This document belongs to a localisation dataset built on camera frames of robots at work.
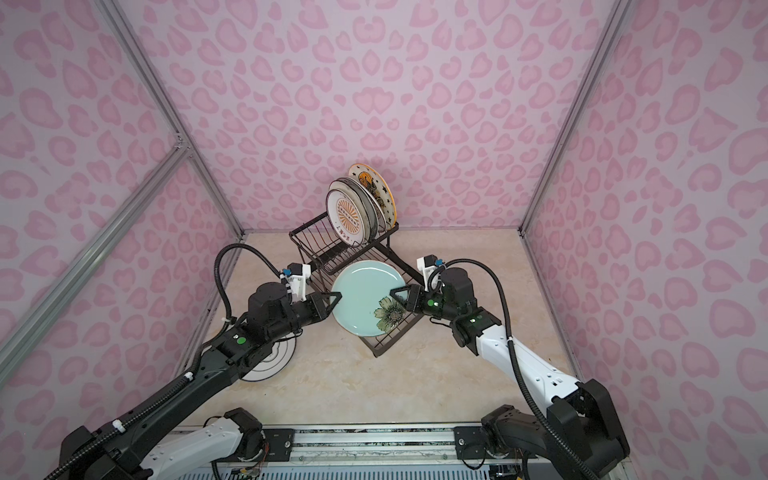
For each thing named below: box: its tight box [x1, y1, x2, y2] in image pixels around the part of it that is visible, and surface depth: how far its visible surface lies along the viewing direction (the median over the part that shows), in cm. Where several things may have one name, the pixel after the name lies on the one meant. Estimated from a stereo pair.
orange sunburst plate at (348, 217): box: [326, 188, 370, 247], surface depth 87 cm
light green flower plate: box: [331, 260, 408, 338], surface depth 76 cm
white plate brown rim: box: [329, 178, 378, 243], surface depth 80 cm
